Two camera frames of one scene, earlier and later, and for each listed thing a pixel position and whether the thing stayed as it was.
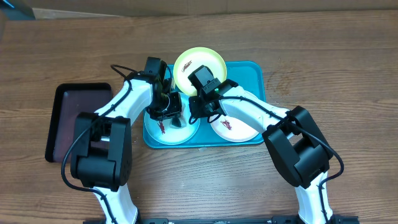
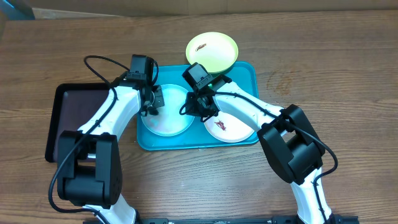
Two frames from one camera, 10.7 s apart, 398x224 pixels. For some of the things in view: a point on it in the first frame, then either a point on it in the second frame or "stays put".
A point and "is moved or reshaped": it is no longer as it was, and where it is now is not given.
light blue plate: [161, 130] is moved or reshaped
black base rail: [336, 219] stays put
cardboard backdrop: [134, 9] stays put
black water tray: [70, 99] stays put
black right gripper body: [200, 109] stays put
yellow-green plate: [191, 59] to [214, 51]
